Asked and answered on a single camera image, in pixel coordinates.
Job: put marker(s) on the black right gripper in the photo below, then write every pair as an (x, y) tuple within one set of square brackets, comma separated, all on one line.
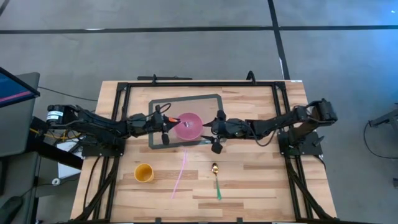
[(230, 129)]

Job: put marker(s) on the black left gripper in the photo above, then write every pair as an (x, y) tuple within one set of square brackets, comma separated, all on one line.
[(158, 123)]

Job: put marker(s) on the pink plastic bowl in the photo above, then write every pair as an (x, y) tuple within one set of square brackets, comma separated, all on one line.
[(186, 133)]

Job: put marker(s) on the pink drinking straw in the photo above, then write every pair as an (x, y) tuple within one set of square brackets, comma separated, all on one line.
[(180, 172)]

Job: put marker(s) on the yellow plastic cup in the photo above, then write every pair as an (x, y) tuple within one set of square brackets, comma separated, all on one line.
[(144, 173)]

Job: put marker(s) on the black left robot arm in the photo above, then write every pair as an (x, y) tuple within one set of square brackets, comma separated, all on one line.
[(102, 126)]

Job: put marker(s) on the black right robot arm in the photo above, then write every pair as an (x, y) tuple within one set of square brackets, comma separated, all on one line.
[(280, 123)]

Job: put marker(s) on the translucent mat with dark border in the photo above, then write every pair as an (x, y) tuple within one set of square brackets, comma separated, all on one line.
[(202, 102)]

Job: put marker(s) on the black clamp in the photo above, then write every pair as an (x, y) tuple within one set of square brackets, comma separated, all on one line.
[(251, 76)]

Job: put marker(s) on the white tape roll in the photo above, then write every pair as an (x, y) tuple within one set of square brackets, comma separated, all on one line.
[(56, 181)]

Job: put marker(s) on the monitor with blue screen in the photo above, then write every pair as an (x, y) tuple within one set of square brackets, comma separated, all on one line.
[(12, 90)]

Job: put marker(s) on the grey metal stand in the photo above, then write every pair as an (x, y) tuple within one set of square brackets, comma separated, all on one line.
[(385, 118)]

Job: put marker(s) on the black metal table frame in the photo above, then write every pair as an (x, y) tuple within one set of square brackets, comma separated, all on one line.
[(202, 84)]

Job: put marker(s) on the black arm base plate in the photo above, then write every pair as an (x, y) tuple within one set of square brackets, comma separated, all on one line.
[(102, 151), (304, 150)]

